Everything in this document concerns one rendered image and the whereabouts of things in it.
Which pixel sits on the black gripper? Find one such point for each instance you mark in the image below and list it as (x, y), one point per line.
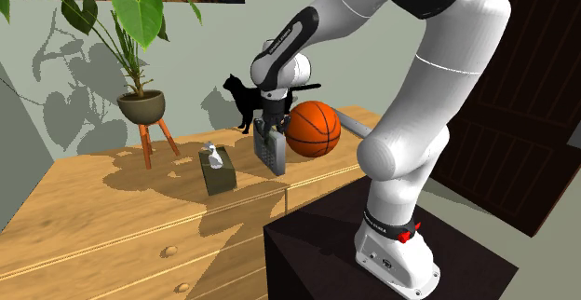
(276, 108)

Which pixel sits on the grey calculator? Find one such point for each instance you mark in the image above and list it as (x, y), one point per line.
(270, 151)

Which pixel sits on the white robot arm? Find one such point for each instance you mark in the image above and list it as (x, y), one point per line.
(422, 122)

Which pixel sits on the black cat figure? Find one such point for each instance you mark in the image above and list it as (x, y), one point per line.
(247, 99)

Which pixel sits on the orange basketball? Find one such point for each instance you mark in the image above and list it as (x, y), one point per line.
(313, 128)

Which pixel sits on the dark green tissue box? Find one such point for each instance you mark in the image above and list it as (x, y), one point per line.
(218, 176)

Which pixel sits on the grey long flat slab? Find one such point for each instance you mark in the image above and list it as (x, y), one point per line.
(354, 124)

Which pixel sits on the potted plant on wooden stand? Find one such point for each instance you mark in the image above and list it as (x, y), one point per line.
(140, 106)

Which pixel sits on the dark robot stand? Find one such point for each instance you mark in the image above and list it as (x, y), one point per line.
(313, 258)

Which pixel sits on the wooden chest of drawers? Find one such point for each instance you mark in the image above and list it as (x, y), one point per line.
(90, 208)

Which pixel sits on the dark brown door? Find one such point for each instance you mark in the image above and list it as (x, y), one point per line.
(513, 144)

